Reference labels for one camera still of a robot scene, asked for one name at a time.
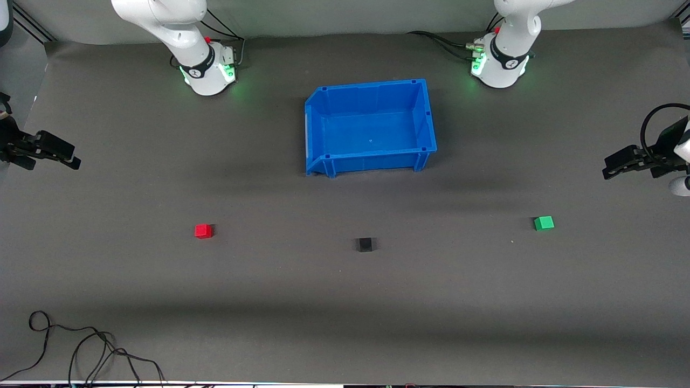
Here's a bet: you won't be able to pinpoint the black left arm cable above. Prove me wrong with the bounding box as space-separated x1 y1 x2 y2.
640 103 690 163

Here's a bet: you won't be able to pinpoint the black right arm base cables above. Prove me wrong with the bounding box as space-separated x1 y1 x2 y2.
170 10 246 70

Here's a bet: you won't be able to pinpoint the black left arm base cables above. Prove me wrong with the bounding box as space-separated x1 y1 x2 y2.
407 13 505 61

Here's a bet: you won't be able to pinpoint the dark grey table mat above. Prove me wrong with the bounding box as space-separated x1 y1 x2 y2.
0 19 690 384

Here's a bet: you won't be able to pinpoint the thin black loose cable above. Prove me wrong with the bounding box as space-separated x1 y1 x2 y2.
0 311 165 386

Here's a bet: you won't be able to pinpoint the blue plastic storage bin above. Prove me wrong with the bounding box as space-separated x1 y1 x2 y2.
305 79 438 178

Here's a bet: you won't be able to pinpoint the black arm base cables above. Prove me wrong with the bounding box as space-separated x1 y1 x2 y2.
170 10 246 70
407 13 505 61

